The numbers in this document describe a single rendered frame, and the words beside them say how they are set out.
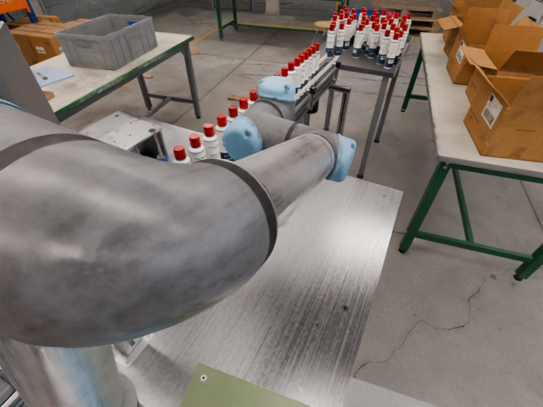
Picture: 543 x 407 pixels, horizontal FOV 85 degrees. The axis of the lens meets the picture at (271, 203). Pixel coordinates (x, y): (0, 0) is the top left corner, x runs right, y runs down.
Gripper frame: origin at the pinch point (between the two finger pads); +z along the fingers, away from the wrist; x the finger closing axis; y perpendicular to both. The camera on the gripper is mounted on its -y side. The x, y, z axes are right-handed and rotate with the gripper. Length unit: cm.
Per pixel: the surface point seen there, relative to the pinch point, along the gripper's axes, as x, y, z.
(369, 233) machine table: 27.7, -13.7, 16.9
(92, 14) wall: -478, -432, 65
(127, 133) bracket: -44.1, -0.7, -14.4
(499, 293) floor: 116, -69, 100
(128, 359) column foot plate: -23, 43, 17
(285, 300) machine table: 8.1, 17.5, 16.9
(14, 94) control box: -22, 34, -43
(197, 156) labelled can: -30.3, -11.6, -2.6
